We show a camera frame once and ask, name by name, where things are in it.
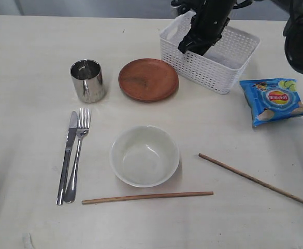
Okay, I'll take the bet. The silver table knife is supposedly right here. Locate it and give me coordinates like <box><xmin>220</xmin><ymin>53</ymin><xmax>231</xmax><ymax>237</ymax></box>
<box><xmin>56</xmin><ymin>111</ymin><xmax>78</xmax><ymax>205</ymax></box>

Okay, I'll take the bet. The brown round plate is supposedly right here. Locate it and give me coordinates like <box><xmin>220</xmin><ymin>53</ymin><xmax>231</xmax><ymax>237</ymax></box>
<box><xmin>118</xmin><ymin>58</ymin><xmax>179</xmax><ymax>102</ymax></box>

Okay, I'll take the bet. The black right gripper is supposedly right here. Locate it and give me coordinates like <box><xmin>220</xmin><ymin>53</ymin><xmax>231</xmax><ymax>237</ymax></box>
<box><xmin>178</xmin><ymin>0</ymin><xmax>236</xmax><ymax>56</ymax></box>

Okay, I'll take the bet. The blue chips bag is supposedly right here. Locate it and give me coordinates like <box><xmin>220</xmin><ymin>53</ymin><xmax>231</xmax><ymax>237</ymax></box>
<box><xmin>240</xmin><ymin>78</ymin><xmax>303</xmax><ymax>127</ymax></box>

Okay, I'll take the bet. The silver metal fork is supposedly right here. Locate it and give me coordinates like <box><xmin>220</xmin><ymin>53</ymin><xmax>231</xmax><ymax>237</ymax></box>
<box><xmin>64</xmin><ymin>108</ymin><xmax>91</xmax><ymax>203</ymax></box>

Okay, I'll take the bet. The white perforated plastic basket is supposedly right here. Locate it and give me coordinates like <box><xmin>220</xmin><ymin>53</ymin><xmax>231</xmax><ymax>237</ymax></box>
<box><xmin>160</xmin><ymin>11</ymin><xmax>261</xmax><ymax>94</ymax></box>

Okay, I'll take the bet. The white and black bowl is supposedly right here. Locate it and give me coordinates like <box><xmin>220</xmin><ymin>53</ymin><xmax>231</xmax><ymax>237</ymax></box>
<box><xmin>109</xmin><ymin>126</ymin><xmax>180</xmax><ymax>188</ymax></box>

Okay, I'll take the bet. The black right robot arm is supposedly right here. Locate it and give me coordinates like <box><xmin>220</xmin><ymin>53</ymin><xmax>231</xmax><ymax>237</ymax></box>
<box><xmin>171</xmin><ymin>0</ymin><xmax>303</xmax><ymax>74</ymax></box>

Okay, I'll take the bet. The wooden chopstick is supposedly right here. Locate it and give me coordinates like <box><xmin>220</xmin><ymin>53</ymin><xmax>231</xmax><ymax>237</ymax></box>
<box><xmin>198</xmin><ymin>153</ymin><xmax>303</xmax><ymax>204</ymax></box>
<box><xmin>81</xmin><ymin>191</ymin><xmax>214</xmax><ymax>205</ymax></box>

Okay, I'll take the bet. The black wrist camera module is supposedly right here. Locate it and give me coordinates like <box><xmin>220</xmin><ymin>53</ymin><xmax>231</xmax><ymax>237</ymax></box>
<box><xmin>170</xmin><ymin>0</ymin><xmax>205</xmax><ymax>15</ymax></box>

